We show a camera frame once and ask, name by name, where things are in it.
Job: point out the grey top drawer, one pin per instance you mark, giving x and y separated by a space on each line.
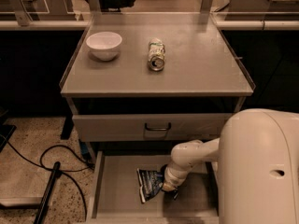
104 128

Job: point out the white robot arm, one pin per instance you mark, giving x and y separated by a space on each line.
258 161

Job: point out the white ceramic bowl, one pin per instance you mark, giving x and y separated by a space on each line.
104 45

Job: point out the open grey middle drawer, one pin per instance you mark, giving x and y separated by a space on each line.
115 197

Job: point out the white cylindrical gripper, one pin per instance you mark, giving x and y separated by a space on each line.
172 180

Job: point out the blue chip bag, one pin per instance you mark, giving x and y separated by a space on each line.
151 182

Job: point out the grey drawer cabinet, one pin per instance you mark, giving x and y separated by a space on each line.
139 83

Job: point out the black bar on floor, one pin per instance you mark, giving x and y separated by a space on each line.
43 207

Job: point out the black drawer handle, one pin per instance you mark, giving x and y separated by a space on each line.
158 129

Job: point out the green white soda can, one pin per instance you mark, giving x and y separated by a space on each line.
156 56

